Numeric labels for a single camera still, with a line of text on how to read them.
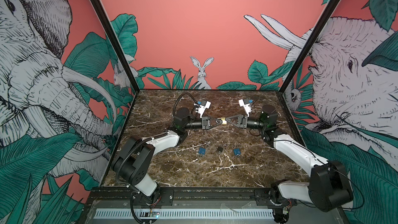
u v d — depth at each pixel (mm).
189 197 748
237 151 884
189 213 701
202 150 888
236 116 701
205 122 691
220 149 906
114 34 900
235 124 699
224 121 731
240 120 685
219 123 730
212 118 733
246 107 716
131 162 447
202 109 731
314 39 895
